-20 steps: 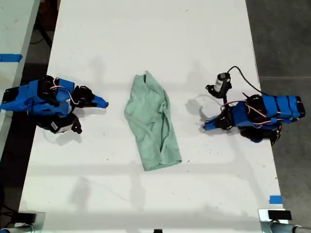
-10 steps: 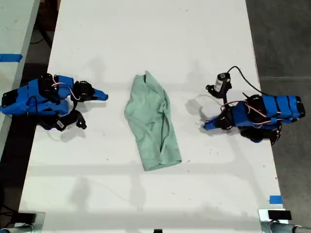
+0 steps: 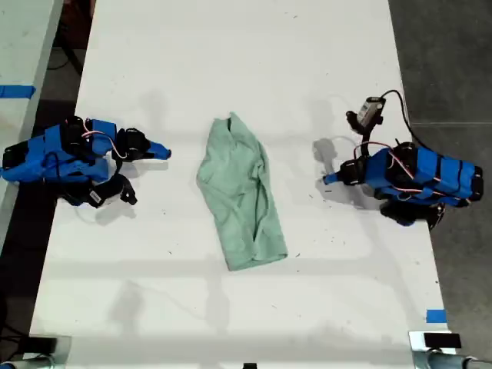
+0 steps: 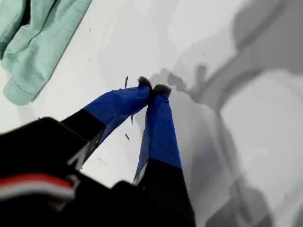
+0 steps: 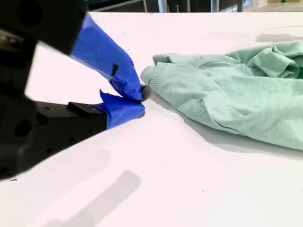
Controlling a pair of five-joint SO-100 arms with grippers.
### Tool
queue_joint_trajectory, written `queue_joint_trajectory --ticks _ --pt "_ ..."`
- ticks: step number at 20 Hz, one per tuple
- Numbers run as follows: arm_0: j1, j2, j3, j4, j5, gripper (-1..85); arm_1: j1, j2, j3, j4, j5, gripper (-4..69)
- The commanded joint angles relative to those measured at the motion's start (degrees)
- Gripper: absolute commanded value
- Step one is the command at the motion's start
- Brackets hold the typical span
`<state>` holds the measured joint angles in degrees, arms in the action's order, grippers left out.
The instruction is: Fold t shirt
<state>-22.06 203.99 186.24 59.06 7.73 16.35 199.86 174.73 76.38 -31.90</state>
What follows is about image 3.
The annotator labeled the pale green T-shirt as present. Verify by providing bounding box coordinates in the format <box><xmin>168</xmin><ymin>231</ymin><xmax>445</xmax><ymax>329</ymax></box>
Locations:
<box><xmin>195</xmin><ymin>111</ymin><xmax>289</xmax><ymax>272</ymax></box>

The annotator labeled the black camera box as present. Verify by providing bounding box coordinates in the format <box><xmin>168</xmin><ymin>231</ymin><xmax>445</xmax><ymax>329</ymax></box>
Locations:
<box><xmin>87</xmin><ymin>174</ymin><xmax>138</xmax><ymax>208</ymax></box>
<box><xmin>358</xmin><ymin>96</ymin><xmax>387</xmax><ymax>126</ymax></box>

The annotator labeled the black camera cable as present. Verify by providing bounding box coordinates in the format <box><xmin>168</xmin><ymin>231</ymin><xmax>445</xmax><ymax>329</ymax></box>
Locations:
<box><xmin>378</xmin><ymin>89</ymin><xmax>429</xmax><ymax>151</ymax></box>

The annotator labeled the long blue tape strip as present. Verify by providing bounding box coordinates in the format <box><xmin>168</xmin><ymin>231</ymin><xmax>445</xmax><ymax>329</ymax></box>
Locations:
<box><xmin>0</xmin><ymin>85</ymin><xmax>37</xmax><ymax>99</ymax></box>

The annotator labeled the metal tube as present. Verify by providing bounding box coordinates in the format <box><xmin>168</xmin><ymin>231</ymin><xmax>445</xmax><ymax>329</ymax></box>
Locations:
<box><xmin>0</xmin><ymin>355</ymin><xmax>52</xmax><ymax>369</ymax></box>
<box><xmin>427</xmin><ymin>351</ymin><xmax>492</xmax><ymax>369</ymax></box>

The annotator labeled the metal corner bracket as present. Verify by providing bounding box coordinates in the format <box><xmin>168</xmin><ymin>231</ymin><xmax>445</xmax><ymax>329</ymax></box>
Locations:
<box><xmin>407</xmin><ymin>330</ymin><xmax>467</xmax><ymax>369</ymax></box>
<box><xmin>22</xmin><ymin>334</ymin><xmax>73</xmax><ymax>369</ymax></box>

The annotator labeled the black floor cable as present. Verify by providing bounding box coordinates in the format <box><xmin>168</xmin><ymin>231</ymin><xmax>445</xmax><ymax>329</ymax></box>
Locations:
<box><xmin>48</xmin><ymin>36</ymin><xmax>85</xmax><ymax>76</ymax></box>

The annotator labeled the black camera stalk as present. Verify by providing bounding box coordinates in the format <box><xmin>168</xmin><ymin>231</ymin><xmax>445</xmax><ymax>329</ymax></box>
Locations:
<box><xmin>109</xmin><ymin>153</ymin><xmax>128</xmax><ymax>181</ymax></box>
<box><xmin>345</xmin><ymin>110</ymin><xmax>384</xmax><ymax>158</ymax></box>

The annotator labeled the small black box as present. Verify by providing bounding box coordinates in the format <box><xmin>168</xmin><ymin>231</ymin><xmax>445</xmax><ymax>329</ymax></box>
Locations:
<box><xmin>28</xmin><ymin>337</ymin><xmax>59</xmax><ymax>353</ymax></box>
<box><xmin>423</xmin><ymin>333</ymin><xmax>462</xmax><ymax>349</ymax></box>

